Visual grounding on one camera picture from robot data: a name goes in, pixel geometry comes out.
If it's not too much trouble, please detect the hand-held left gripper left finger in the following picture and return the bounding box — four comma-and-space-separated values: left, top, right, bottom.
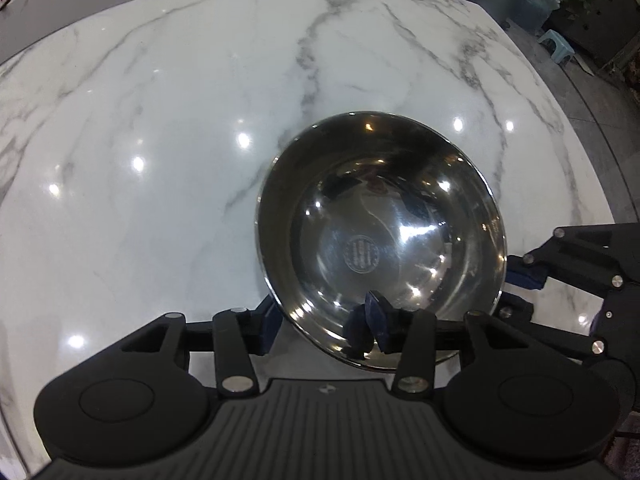
90, 296, 283, 395

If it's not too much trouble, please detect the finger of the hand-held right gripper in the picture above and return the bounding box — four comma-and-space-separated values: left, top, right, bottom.
500, 294, 606, 361
506, 226, 626, 293

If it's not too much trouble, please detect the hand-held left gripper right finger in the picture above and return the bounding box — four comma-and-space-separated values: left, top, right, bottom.
365, 291, 586, 400

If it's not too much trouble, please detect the blue steel bowl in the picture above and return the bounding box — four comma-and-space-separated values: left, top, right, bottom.
255, 110, 508, 372

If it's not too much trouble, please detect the green plastic stool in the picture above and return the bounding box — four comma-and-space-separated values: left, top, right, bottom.
537, 29, 577, 64

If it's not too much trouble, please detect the dark cabinet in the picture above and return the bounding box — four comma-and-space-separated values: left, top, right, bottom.
550, 0, 640, 63

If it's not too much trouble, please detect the clear water jug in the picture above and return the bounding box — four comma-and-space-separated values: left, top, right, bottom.
515, 0, 561, 32

